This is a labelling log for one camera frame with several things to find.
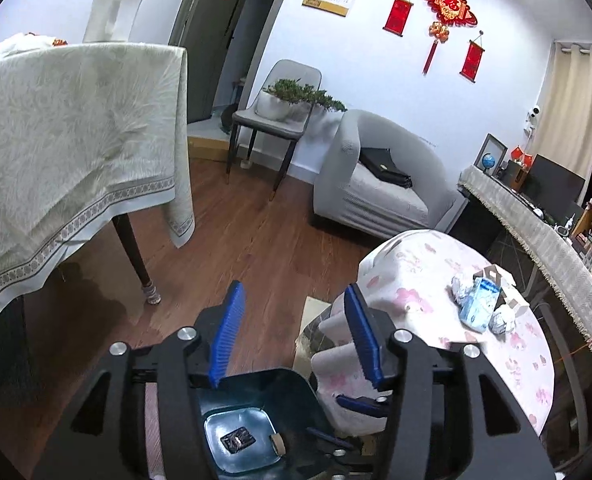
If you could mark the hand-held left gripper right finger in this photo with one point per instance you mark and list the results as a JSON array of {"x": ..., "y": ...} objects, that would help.
[{"x": 364, "y": 342}]

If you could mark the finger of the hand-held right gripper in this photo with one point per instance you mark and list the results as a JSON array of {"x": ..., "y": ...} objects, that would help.
[
  {"x": 358, "y": 405},
  {"x": 326, "y": 437}
]

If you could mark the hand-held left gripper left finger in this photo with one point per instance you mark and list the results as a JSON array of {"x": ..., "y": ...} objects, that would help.
[{"x": 225, "y": 340}]

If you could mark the dark teal waste bin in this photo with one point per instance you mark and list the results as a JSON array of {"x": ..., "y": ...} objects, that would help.
[{"x": 276, "y": 395}]

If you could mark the foil ball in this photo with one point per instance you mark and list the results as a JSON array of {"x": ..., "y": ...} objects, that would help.
[
  {"x": 461, "y": 290},
  {"x": 501, "y": 321}
]

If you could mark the blue tissue packet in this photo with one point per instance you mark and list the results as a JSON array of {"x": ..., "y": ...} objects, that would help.
[{"x": 478, "y": 307}]

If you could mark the small cardboard tape core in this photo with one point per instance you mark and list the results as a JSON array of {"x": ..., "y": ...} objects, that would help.
[{"x": 277, "y": 444}]

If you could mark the tan cardboard sheet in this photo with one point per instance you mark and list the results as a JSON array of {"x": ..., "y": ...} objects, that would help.
[{"x": 313, "y": 310}]

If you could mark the striped table leg sock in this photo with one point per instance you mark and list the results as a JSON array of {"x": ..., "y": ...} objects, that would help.
[{"x": 152, "y": 294}]

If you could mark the dark crumpled wrapper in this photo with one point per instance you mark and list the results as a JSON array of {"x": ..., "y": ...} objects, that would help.
[{"x": 238, "y": 439}]

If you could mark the round table, pink cloth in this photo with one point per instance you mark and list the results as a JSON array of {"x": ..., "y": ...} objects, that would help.
[{"x": 425, "y": 270}]

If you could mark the dark wooden table leg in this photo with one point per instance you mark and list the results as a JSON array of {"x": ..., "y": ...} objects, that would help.
[{"x": 128, "y": 245}]

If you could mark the white open cardboard box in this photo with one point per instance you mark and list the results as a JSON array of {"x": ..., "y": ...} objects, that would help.
[{"x": 493, "y": 272}]

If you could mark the white tape roll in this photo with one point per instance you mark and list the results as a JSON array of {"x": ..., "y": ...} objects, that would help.
[{"x": 247, "y": 164}]

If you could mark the black leather bag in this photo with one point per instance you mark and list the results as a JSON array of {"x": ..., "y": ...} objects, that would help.
[{"x": 383, "y": 165}]

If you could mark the grey armchair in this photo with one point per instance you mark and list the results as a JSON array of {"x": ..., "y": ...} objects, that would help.
[{"x": 346, "y": 160}]

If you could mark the flat cardboard box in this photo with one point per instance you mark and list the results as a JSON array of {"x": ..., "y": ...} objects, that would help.
[{"x": 206, "y": 146}]

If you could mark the side desk with fringed cloth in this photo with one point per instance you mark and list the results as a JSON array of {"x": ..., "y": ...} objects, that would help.
[{"x": 550, "y": 245}]

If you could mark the small blue globe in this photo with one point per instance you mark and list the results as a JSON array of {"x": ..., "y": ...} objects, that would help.
[{"x": 487, "y": 161}]

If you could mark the grey dining chair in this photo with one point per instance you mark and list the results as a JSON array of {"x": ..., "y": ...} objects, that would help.
[{"x": 266, "y": 122}]

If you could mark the brown wooden box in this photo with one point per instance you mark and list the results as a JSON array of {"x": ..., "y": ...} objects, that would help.
[{"x": 515, "y": 175}]

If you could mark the potted plant large white pot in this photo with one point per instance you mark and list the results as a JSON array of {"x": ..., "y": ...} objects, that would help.
[{"x": 273, "y": 105}]

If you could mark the black computer monitor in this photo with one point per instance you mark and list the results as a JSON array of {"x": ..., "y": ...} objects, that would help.
[{"x": 550, "y": 185}]

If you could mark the small red flags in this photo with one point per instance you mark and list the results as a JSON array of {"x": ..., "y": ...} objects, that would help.
[{"x": 521, "y": 156}]

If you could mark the potted plant small white pot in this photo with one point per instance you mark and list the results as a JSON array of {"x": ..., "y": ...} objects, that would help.
[{"x": 316, "y": 100}]

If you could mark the red hanging scroll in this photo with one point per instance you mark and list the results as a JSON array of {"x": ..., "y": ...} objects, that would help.
[
  {"x": 398, "y": 15},
  {"x": 472, "y": 60}
]

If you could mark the grey door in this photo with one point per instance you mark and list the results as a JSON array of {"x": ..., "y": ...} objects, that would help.
[{"x": 201, "y": 35}]

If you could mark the beige curtain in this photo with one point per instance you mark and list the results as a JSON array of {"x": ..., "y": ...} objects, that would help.
[{"x": 570, "y": 110}]

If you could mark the white ceramic pitcher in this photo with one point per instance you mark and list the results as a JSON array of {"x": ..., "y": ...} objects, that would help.
[{"x": 108, "y": 15}]

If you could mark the red chinese knot ornament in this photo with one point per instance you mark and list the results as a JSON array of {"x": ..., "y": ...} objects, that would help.
[{"x": 448, "y": 2}]

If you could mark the white cloth bundle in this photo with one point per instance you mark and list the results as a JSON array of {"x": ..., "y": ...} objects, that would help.
[{"x": 21, "y": 44}]

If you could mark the picture frame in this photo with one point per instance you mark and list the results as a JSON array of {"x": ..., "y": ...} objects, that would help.
[{"x": 496, "y": 146}]

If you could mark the white security camera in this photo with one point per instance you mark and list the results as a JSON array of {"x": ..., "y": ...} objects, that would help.
[{"x": 534, "y": 115}]

